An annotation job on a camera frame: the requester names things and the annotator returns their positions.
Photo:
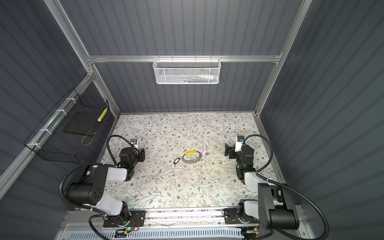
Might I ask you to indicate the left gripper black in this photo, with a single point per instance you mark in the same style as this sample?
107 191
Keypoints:
141 156

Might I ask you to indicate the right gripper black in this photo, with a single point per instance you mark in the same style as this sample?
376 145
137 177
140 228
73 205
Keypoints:
232 152

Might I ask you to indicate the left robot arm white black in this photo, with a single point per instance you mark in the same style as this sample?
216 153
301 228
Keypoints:
84 185

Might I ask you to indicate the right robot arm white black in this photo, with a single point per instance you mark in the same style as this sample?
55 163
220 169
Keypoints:
274 209

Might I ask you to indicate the yellow marker in basket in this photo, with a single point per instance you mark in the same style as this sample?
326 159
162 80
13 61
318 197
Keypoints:
102 115

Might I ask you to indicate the black pad in basket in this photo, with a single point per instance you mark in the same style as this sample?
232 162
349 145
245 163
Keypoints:
84 124

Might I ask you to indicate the items inside white basket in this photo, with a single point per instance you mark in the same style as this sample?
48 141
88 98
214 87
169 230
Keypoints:
201 79

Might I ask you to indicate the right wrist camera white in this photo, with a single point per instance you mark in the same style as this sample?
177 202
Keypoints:
239 143

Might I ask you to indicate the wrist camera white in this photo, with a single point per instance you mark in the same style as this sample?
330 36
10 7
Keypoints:
134 142
239 143

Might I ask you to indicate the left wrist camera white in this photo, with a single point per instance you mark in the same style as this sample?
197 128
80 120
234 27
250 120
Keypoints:
134 142

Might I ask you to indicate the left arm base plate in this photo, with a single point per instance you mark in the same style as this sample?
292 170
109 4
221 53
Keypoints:
135 219

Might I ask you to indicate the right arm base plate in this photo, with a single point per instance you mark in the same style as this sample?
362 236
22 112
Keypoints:
234 216

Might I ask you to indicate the aluminium mounting rail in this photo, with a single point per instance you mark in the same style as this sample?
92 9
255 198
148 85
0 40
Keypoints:
170 218

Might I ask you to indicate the white slotted cable duct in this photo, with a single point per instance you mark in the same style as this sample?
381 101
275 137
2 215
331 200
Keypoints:
176 234

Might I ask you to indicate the black wire basket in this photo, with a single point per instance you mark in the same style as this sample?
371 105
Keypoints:
70 134

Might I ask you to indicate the white wire mesh basket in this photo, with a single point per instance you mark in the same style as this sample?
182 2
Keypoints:
170 73

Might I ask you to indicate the aluminium frame crossbar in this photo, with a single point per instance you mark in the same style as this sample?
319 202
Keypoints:
194 58

